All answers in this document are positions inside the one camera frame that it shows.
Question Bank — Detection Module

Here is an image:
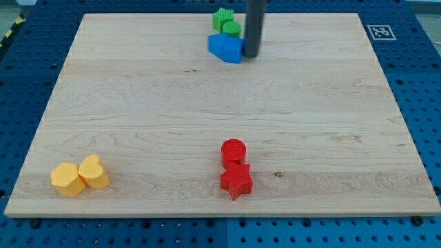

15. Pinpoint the blue pentagon block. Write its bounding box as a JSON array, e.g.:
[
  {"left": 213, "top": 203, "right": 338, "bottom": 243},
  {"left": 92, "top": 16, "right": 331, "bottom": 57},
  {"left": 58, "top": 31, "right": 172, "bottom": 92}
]
[{"left": 220, "top": 37, "right": 244, "bottom": 64}]

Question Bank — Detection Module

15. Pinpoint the green cylinder block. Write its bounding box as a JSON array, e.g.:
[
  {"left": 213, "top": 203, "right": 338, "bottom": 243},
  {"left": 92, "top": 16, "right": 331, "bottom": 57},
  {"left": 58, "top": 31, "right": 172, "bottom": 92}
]
[{"left": 221, "top": 21, "right": 242, "bottom": 38}]

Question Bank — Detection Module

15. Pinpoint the red star block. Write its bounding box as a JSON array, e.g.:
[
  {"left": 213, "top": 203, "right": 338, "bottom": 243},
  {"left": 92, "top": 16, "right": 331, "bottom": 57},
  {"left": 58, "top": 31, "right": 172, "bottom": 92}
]
[{"left": 220, "top": 162, "right": 254, "bottom": 200}]

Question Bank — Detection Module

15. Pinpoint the white fiducial marker tag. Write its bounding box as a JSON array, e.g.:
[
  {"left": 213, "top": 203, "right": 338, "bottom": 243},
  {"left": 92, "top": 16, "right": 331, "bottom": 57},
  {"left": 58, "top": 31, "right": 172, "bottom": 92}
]
[{"left": 367, "top": 24, "right": 396, "bottom": 41}]

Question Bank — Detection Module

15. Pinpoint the blue cube block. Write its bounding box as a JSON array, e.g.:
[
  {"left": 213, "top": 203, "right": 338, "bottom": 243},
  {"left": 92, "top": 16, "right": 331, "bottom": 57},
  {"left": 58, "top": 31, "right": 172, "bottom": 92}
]
[{"left": 207, "top": 33, "right": 228, "bottom": 59}]

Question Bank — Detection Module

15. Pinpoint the yellow hexagon block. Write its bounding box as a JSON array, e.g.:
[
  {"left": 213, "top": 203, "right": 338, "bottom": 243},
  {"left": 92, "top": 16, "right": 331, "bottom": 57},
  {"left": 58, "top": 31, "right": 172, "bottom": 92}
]
[{"left": 50, "top": 163, "right": 86, "bottom": 197}]

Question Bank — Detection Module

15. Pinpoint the yellow heart block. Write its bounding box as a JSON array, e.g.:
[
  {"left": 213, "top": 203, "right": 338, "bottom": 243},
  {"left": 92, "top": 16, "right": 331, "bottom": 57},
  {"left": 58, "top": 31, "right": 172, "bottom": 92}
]
[{"left": 78, "top": 154, "right": 110, "bottom": 189}]

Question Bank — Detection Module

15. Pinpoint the red cylinder block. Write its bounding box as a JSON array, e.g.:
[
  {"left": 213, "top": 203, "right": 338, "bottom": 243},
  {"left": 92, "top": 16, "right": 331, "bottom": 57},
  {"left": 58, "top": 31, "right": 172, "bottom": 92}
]
[{"left": 220, "top": 138, "right": 247, "bottom": 169}]

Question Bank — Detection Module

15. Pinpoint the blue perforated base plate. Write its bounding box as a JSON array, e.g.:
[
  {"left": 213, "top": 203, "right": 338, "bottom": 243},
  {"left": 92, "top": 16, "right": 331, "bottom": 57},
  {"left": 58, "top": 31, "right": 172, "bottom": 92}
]
[{"left": 1, "top": 0, "right": 440, "bottom": 247}]

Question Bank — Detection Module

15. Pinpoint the light wooden board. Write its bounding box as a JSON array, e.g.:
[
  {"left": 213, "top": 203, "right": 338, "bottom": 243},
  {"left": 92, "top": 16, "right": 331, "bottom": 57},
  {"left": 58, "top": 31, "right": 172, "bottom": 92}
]
[{"left": 5, "top": 13, "right": 440, "bottom": 218}]

